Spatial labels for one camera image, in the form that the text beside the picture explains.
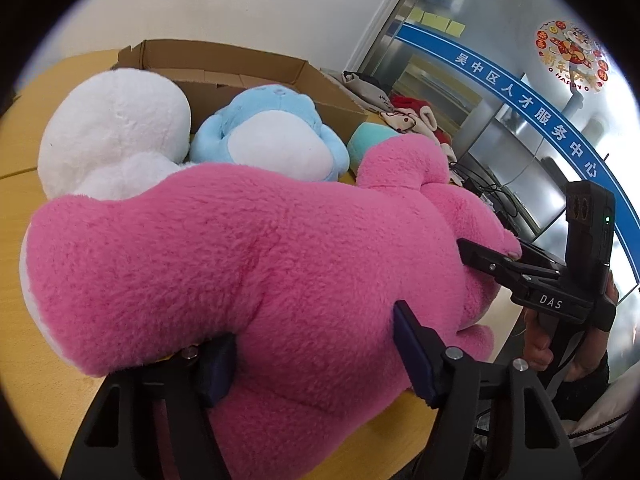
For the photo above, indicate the teal and pink plush toy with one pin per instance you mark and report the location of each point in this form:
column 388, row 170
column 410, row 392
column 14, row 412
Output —
column 370, row 142

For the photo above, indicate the cardboard box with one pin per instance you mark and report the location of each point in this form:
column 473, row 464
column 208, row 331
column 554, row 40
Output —
column 220, row 62

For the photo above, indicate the person's right forearm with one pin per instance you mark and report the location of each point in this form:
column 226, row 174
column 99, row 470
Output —
column 590, row 375

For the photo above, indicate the round colourful window sticker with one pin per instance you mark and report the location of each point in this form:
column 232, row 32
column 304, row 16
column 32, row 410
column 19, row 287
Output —
column 572, row 55

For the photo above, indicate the white plush toy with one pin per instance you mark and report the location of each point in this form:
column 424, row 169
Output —
column 110, row 120

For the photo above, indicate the person's right hand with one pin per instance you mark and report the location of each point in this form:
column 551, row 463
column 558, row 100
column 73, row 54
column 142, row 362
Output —
column 537, row 345

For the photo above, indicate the yellow sticky note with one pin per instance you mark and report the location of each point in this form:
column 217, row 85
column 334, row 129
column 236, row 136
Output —
column 419, row 14
column 456, row 28
column 436, row 21

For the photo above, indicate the white garment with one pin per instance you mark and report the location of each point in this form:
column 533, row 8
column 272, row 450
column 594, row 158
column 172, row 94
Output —
column 600, row 410

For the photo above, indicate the blue plush toy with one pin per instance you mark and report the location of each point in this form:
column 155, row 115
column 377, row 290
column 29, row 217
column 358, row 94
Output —
column 270, row 130

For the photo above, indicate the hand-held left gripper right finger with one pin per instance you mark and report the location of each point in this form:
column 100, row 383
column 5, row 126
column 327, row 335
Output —
column 412, row 355

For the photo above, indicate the beige cloth bag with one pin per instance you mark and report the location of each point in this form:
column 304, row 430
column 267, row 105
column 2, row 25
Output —
column 365, row 87

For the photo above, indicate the red and cream plush toy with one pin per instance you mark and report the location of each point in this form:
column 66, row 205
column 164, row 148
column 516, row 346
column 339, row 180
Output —
column 420, row 115

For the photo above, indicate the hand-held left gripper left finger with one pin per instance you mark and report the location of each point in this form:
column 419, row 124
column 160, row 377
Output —
column 217, row 370

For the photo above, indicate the blue wall banner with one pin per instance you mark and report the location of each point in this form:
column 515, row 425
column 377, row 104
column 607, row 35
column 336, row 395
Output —
column 500, row 72

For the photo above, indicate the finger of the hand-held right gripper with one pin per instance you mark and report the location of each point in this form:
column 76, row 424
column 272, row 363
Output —
column 542, row 256
column 480, row 256

